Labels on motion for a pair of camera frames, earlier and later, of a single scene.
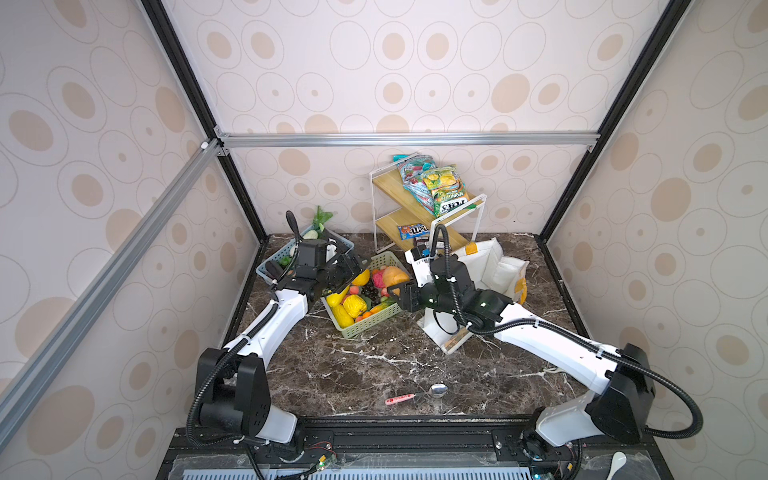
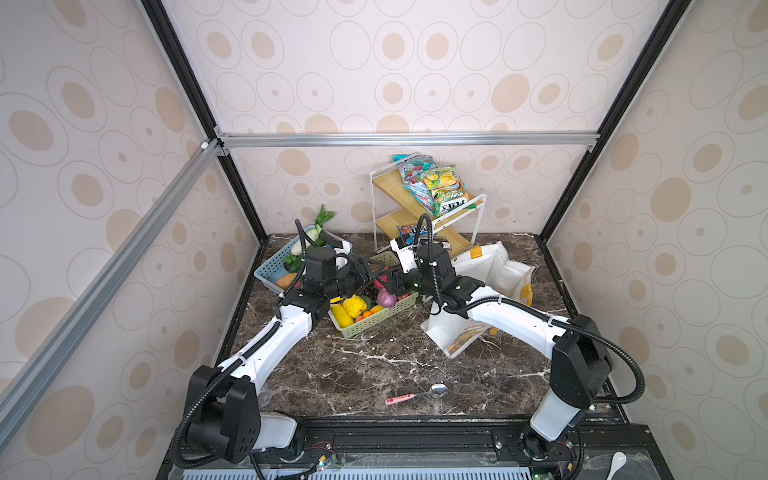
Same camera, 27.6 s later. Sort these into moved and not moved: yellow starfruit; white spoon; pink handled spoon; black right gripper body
Moved: black right gripper body
Not moved: white spoon; yellow starfruit; pink handled spoon
